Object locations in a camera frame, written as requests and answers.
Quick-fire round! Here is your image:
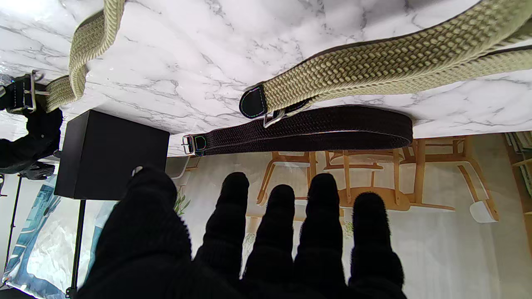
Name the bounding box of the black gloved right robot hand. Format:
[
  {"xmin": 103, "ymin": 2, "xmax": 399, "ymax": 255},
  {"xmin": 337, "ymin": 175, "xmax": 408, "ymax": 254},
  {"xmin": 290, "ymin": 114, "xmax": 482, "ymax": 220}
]
[{"xmin": 0, "ymin": 106, "xmax": 64, "ymax": 180}]

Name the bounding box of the blue white plastic sheet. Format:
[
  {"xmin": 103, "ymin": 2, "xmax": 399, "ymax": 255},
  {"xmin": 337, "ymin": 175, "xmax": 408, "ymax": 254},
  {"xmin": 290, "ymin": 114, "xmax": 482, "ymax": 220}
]
[{"xmin": 0, "ymin": 174, "xmax": 119, "ymax": 299}]

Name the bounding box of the dark brown braided belt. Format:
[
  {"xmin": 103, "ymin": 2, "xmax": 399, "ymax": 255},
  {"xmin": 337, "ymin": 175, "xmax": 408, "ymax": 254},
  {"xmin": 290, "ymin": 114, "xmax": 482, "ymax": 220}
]
[{"xmin": 182, "ymin": 105, "xmax": 413, "ymax": 157}]

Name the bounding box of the black belt storage box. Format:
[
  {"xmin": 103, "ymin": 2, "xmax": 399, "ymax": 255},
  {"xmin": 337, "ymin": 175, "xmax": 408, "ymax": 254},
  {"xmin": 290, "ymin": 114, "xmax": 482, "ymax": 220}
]
[{"xmin": 54, "ymin": 109, "xmax": 170, "ymax": 201}]

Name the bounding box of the printed room scene backdrop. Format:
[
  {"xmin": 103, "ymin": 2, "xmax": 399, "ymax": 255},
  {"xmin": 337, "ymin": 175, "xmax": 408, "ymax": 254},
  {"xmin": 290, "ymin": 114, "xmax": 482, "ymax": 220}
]
[{"xmin": 164, "ymin": 132, "xmax": 532, "ymax": 299}]

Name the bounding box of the black tripod stand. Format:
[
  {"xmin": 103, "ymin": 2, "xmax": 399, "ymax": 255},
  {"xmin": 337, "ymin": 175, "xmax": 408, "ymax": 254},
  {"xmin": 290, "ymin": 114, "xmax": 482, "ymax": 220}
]
[
  {"xmin": 66, "ymin": 199, "xmax": 86, "ymax": 299},
  {"xmin": 3, "ymin": 174, "xmax": 22, "ymax": 272}
]

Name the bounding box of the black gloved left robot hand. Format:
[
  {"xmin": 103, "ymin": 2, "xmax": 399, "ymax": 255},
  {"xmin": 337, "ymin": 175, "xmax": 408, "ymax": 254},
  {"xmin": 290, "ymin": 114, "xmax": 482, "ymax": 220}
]
[{"xmin": 77, "ymin": 167, "xmax": 406, "ymax": 299}]

